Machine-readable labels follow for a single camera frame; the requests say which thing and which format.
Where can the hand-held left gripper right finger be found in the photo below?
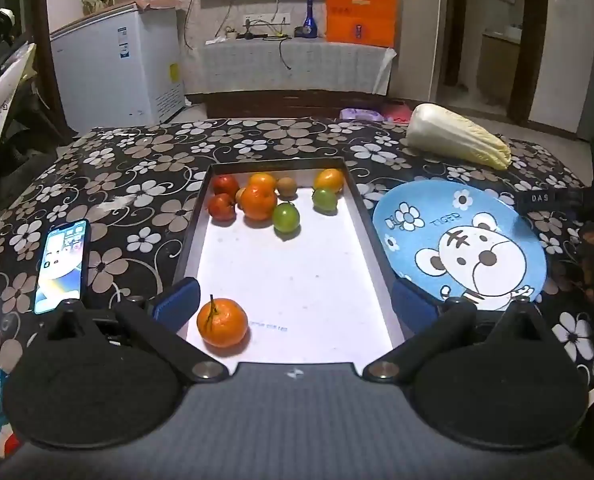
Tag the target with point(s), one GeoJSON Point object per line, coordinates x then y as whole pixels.
{"type": "Point", "coordinates": [412, 307]}

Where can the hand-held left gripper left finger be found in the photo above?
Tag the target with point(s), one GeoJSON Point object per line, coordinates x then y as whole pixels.
{"type": "Point", "coordinates": [177, 302]}

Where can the mandarin with stem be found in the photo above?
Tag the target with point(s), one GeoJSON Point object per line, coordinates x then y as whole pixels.
{"type": "Point", "coordinates": [222, 324]}

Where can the blue cartoon tiger plate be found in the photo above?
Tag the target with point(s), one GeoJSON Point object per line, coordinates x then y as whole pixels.
{"type": "Point", "coordinates": [417, 255]}

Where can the black rimmed white tray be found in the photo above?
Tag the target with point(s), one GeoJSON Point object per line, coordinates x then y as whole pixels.
{"type": "Point", "coordinates": [297, 280]}

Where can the red tomato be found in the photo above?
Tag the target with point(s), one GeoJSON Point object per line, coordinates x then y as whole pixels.
{"type": "Point", "coordinates": [225, 185]}
{"type": "Point", "coordinates": [222, 208]}

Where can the round orange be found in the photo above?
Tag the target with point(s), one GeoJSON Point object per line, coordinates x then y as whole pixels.
{"type": "Point", "coordinates": [263, 179]}

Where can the smartphone with lit screen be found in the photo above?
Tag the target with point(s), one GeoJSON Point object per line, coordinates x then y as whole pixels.
{"type": "Point", "coordinates": [62, 265]}

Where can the large orange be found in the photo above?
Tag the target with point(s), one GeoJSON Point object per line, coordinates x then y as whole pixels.
{"type": "Point", "coordinates": [258, 204]}

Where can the green mandarin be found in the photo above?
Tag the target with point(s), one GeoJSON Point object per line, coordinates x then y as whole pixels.
{"type": "Point", "coordinates": [324, 200]}
{"type": "Point", "coordinates": [286, 218]}

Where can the napa cabbage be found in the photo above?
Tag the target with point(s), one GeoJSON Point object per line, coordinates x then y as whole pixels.
{"type": "Point", "coordinates": [447, 132]}

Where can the black floral tablecloth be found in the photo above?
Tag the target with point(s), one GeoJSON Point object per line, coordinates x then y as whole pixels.
{"type": "Point", "coordinates": [127, 160]}

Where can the brown wooden cupboard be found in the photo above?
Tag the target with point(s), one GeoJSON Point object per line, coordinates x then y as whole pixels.
{"type": "Point", "coordinates": [499, 70]}

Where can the oval orange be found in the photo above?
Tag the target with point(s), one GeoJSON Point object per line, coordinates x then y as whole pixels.
{"type": "Point", "coordinates": [329, 180]}

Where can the pink cloth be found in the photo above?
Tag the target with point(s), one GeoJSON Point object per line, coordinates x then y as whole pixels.
{"type": "Point", "coordinates": [397, 112]}

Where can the purple plastic bottle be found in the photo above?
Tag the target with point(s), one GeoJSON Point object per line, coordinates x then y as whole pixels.
{"type": "Point", "coordinates": [359, 113]}

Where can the dark wooden tv cabinet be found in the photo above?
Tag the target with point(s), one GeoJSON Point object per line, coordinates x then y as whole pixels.
{"type": "Point", "coordinates": [277, 105]}

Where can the white chest freezer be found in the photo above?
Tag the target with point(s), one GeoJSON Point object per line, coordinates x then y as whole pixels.
{"type": "Point", "coordinates": [107, 70]}

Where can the white cabinet cloth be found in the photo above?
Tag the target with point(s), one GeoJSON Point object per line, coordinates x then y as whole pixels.
{"type": "Point", "coordinates": [327, 65]}

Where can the white scooter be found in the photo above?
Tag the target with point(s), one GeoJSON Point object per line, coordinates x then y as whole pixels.
{"type": "Point", "coordinates": [2, 90]}

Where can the orange cardboard box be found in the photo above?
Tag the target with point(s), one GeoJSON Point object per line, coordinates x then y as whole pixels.
{"type": "Point", "coordinates": [359, 15]}

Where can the white power strip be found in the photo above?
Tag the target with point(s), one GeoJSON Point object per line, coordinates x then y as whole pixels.
{"type": "Point", "coordinates": [267, 18]}

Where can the blue glass bottle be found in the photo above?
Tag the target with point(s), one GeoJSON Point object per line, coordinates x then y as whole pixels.
{"type": "Point", "coordinates": [310, 22]}

